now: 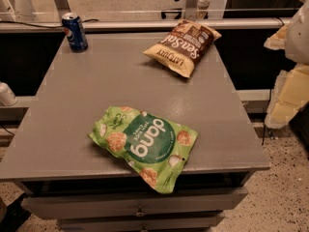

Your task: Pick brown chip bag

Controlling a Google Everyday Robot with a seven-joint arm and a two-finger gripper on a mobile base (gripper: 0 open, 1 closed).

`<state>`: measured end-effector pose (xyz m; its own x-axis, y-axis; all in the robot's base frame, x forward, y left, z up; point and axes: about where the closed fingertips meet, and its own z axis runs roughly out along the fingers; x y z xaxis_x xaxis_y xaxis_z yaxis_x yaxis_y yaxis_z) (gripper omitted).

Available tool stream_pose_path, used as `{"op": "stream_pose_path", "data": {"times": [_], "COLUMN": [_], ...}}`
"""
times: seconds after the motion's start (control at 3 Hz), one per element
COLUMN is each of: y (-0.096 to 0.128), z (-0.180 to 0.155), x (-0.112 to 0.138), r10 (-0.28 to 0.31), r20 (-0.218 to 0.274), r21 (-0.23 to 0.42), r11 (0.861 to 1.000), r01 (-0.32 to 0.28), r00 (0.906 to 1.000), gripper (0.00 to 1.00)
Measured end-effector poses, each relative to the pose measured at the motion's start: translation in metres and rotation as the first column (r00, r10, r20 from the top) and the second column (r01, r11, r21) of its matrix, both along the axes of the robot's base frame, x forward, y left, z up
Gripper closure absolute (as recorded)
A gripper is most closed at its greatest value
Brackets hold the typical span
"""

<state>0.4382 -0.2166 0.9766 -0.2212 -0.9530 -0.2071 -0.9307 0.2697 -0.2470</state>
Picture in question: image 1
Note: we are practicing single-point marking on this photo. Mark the brown and yellow chip bag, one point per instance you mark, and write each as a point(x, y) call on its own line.
point(183, 47)

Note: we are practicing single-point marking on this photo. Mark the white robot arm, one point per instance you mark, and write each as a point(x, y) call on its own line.
point(291, 89)

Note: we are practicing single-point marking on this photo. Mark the green rice chip bag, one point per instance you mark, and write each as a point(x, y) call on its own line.
point(156, 148)

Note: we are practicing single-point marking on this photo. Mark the lower grey cabinet drawer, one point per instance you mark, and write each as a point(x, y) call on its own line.
point(148, 222)

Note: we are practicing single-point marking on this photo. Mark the grey cabinet drawer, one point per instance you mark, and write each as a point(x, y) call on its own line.
point(148, 222)
point(134, 204)

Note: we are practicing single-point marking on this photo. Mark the blue Pepsi soda can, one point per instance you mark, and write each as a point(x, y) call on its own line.
point(74, 30)

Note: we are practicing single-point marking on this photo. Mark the white cylinder at left edge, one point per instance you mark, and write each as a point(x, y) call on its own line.
point(7, 96)

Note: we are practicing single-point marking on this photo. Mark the grey metal rail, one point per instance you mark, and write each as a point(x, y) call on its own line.
point(146, 26)

